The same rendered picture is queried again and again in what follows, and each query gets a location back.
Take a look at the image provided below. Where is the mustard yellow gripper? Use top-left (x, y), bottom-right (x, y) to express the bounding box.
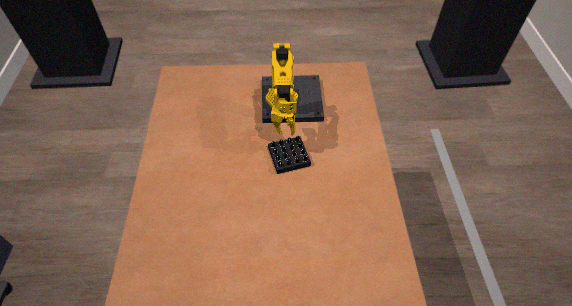
top-left (271, 106), bottom-right (296, 136)

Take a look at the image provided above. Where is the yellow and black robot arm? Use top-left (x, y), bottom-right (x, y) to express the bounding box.
top-left (265, 43), bottom-right (298, 114)

